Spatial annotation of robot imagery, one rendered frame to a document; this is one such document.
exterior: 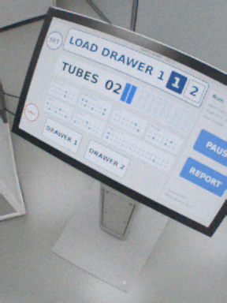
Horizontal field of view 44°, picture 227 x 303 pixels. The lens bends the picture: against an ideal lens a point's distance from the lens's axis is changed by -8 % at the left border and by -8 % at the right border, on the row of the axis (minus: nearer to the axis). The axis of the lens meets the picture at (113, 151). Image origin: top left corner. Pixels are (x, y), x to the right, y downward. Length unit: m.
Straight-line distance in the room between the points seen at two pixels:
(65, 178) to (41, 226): 0.31
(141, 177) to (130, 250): 0.97
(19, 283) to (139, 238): 0.69
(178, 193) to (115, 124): 0.18
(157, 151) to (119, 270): 1.02
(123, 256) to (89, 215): 0.28
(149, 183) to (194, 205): 0.10
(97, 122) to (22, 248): 1.13
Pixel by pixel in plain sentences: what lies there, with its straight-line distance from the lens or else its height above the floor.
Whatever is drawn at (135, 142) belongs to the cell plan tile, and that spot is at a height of 1.05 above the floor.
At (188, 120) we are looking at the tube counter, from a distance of 0.55.
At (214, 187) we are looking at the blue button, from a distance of 0.58.
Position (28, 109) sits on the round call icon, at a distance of 0.67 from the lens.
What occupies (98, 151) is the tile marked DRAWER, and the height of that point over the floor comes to 1.01.
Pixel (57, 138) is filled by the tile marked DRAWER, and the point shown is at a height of 1.00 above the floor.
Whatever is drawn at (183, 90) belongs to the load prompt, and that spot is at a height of 1.15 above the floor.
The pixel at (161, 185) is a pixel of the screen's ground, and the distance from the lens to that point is 0.59.
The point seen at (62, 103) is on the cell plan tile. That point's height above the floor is 1.05.
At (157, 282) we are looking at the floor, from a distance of 1.57.
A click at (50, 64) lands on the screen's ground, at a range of 0.63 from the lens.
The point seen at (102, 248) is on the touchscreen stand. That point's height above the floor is 0.04.
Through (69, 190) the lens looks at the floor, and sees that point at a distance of 1.66.
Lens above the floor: 1.54
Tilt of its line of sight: 61 degrees down
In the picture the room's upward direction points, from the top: 6 degrees clockwise
